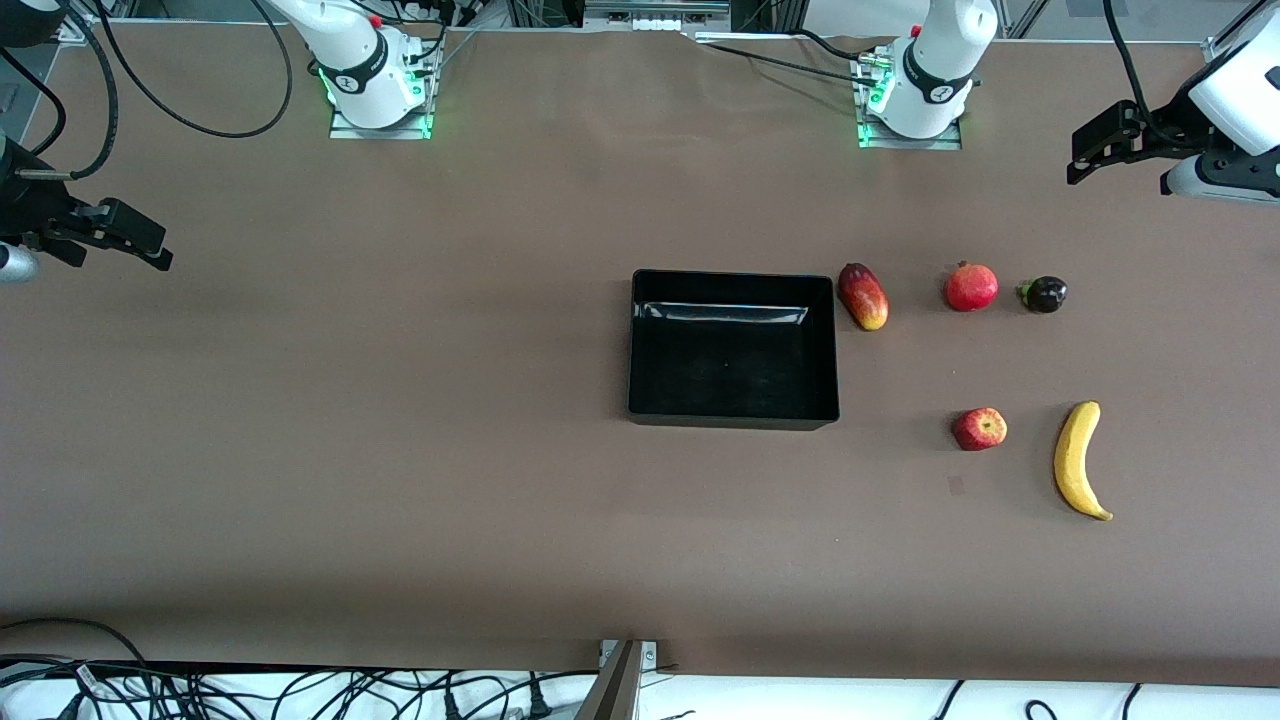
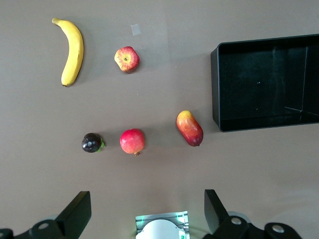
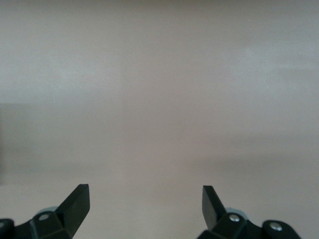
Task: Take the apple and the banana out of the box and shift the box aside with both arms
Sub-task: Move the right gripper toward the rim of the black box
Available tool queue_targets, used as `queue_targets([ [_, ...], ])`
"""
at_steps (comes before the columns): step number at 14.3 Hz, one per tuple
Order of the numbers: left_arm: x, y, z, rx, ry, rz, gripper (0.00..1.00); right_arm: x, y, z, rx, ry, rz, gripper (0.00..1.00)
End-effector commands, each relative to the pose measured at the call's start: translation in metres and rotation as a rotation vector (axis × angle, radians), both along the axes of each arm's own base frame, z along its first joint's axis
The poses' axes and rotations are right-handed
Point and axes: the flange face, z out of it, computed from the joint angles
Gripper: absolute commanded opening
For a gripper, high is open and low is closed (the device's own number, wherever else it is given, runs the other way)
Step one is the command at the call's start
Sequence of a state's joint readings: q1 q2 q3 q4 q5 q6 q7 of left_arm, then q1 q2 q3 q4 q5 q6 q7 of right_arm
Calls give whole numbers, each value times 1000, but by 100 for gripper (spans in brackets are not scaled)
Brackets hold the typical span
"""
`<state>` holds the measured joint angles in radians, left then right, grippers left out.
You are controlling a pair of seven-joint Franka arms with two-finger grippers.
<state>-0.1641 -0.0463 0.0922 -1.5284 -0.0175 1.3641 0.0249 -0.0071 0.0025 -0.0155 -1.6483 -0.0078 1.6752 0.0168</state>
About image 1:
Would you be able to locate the thin black cable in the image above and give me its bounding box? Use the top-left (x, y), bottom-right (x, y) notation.
top-left (695, 38), bottom-right (881, 91)
top-left (785, 28), bottom-right (881, 71)

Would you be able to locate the yellow banana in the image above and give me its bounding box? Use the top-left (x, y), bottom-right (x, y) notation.
top-left (1053, 400), bottom-right (1114, 523)

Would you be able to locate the dark purple mangosteen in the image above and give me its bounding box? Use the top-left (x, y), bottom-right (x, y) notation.
top-left (1017, 276), bottom-right (1069, 315)

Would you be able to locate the black arched cable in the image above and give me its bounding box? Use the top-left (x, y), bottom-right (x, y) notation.
top-left (0, 618), bottom-right (151, 681)

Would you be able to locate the paper table cover sheet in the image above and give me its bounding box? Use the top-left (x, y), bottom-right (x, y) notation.
top-left (0, 22), bottom-right (1280, 689)

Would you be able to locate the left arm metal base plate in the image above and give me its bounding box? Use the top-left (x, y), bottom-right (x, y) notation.
top-left (855, 50), bottom-right (963, 151)

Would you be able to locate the red yellow mango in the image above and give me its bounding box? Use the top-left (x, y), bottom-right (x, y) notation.
top-left (837, 262), bottom-right (890, 332)

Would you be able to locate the aluminium profile bar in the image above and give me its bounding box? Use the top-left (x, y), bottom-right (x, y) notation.
top-left (1215, 0), bottom-right (1280, 46)

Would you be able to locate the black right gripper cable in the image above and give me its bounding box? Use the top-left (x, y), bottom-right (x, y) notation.
top-left (15, 10), bottom-right (121, 181)

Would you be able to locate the red yellow apple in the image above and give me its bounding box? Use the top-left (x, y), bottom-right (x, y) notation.
top-left (951, 407), bottom-right (1009, 452)

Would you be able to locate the aluminium edge bracket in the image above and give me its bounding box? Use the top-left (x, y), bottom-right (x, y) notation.
top-left (598, 638), bottom-right (659, 669)

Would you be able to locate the grey metal post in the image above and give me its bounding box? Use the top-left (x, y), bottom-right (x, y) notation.
top-left (575, 640), bottom-right (643, 720)

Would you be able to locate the black curved cable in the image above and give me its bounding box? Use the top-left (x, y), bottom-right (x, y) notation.
top-left (0, 45), bottom-right (67, 156)

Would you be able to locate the red pomegranate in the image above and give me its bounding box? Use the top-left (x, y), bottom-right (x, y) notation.
top-left (945, 261), bottom-right (1000, 313)

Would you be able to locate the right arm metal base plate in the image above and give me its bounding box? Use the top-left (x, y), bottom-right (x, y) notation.
top-left (328, 55), bottom-right (434, 141)

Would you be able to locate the black rectangular tray box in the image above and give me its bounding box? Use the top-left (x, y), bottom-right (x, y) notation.
top-left (627, 268), bottom-right (841, 431)

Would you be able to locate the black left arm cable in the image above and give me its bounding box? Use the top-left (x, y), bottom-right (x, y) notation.
top-left (1103, 0), bottom-right (1201, 151)

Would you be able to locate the thick black looped cable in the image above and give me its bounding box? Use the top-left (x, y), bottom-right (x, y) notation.
top-left (95, 0), bottom-right (297, 139)

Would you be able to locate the aluminium frame rail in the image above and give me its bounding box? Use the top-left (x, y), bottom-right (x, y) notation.
top-left (583, 0), bottom-right (733, 33)

